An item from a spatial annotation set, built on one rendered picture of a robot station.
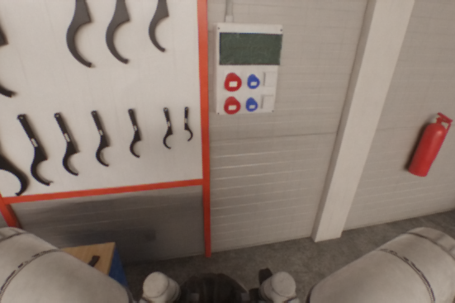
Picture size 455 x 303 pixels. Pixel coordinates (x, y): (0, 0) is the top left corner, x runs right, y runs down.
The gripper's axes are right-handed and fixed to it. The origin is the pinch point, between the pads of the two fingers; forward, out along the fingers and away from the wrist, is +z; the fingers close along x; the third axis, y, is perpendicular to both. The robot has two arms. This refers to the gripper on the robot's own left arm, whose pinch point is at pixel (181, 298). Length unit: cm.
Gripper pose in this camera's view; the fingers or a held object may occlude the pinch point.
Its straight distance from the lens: 129.8
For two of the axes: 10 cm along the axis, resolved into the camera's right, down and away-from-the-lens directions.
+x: -9.9, 0.2, 1.7
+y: 0.9, -7.7, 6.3
